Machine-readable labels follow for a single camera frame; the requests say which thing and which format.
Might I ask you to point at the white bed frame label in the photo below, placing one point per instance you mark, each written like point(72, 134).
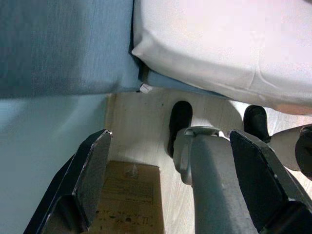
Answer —
point(145, 88)

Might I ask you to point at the brown cardboard box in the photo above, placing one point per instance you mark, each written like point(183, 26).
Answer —
point(131, 195)

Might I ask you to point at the grey robot leg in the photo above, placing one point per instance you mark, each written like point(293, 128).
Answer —
point(285, 146)
point(212, 182)

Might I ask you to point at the blue fabric bed frame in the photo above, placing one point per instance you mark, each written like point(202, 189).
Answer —
point(61, 44)

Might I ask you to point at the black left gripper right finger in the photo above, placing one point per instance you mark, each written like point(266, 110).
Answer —
point(263, 182)

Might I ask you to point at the grey left robot leg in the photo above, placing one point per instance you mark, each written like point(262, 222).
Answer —
point(212, 182)

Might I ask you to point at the grey right robot leg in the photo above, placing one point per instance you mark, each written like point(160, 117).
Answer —
point(285, 146)

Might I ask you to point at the black right robot foot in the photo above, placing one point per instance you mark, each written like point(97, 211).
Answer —
point(256, 122)

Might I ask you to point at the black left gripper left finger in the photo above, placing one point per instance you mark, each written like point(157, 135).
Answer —
point(80, 182)

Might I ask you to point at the black robot foot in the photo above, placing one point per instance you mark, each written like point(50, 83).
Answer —
point(256, 122)
point(179, 122)

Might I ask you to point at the cream sheeted mattress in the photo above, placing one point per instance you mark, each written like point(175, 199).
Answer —
point(207, 48)

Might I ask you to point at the black left robot foot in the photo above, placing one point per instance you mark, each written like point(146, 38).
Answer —
point(179, 122)

